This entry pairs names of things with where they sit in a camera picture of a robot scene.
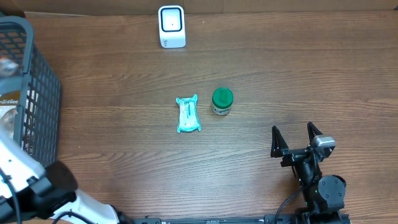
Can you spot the green lid seasoning jar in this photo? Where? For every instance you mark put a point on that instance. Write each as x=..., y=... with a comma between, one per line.
x=222, y=101

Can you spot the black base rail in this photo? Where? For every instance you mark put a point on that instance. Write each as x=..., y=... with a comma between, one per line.
x=217, y=220

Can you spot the teal wet wipes pack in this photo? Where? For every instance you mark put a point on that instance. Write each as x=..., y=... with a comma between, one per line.
x=188, y=120

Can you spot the grey plastic mesh basket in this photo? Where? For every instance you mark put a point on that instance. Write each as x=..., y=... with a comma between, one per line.
x=36, y=127

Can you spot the white barcode scanner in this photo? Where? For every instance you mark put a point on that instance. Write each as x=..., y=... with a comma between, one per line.
x=172, y=27

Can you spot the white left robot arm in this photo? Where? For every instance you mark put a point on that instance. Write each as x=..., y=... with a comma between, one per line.
x=29, y=191

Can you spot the beige brown snack bag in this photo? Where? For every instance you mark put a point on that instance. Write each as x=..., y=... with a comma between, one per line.
x=9, y=103

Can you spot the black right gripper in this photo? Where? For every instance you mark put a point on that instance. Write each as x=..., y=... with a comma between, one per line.
x=280, y=149

